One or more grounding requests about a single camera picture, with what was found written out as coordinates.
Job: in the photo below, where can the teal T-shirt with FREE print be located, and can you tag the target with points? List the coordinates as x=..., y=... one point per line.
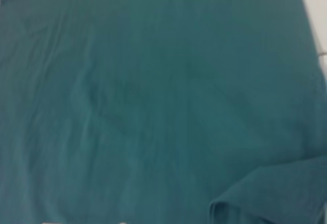
x=153, y=94

